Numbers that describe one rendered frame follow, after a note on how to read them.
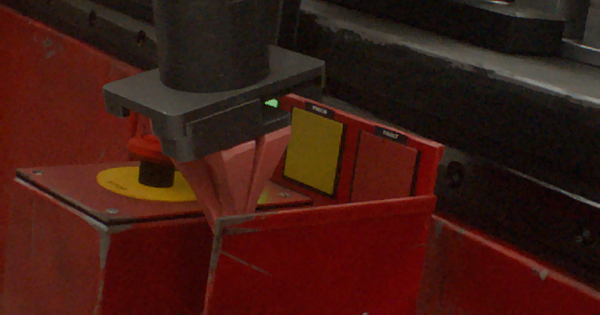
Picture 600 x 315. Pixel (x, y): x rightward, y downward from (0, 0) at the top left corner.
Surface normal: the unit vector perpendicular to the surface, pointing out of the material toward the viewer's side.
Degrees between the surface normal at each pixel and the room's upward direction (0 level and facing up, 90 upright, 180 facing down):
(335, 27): 90
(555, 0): 90
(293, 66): 15
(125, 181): 0
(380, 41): 90
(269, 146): 111
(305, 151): 90
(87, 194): 0
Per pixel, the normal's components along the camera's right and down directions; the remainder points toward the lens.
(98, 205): 0.14, -0.97
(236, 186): 0.64, 0.57
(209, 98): -0.05, -0.92
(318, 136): -0.73, 0.04
